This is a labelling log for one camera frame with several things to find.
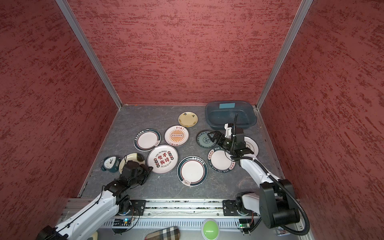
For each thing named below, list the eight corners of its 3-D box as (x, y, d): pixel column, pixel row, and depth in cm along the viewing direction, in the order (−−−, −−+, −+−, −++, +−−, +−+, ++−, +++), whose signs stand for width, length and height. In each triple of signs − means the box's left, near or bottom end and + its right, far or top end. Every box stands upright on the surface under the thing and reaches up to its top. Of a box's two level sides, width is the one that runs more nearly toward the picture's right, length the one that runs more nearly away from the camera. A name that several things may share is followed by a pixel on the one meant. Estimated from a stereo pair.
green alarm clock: (100, 172, 88) (95, 169, 84) (105, 159, 93) (101, 156, 89) (118, 172, 88) (114, 169, 84) (122, 159, 93) (119, 156, 89)
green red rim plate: (175, 186, 83) (175, 185, 82) (178, 157, 95) (178, 155, 93) (208, 186, 83) (208, 185, 82) (207, 157, 95) (207, 155, 93)
